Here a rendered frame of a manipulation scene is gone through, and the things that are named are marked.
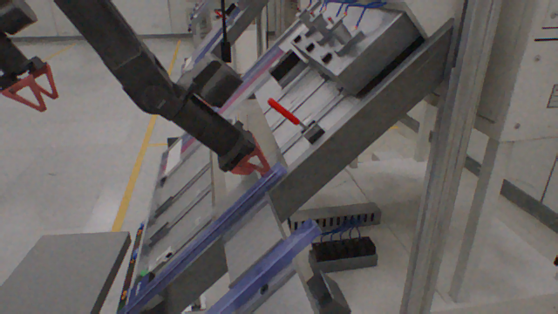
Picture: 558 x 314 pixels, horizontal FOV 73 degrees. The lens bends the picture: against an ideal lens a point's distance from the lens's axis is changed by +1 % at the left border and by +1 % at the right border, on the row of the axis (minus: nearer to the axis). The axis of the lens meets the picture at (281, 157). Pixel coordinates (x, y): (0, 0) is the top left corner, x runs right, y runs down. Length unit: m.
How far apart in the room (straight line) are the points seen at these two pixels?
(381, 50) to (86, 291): 0.82
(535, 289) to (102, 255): 1.05
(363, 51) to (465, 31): 0.14
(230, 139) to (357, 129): 0.21
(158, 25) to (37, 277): 8.55
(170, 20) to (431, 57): 8.91
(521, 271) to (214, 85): 0.84
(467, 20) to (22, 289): 1.05
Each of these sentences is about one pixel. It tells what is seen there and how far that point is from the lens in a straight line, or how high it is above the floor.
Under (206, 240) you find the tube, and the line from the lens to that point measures 0.45.
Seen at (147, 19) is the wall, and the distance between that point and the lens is 9.44.
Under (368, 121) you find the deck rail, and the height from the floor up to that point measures 1.06.
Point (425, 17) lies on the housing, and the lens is 0.61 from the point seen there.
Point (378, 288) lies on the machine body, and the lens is 0.93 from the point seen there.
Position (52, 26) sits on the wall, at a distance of 9.90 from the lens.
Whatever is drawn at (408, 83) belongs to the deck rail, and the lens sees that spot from 0.60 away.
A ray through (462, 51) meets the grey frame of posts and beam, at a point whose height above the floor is 1.16.
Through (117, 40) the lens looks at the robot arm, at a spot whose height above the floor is 1.18.
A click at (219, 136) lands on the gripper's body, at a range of 0.62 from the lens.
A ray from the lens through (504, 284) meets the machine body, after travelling 1.04.
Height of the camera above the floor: 1.25
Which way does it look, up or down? 26 degrees down
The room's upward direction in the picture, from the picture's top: straight up
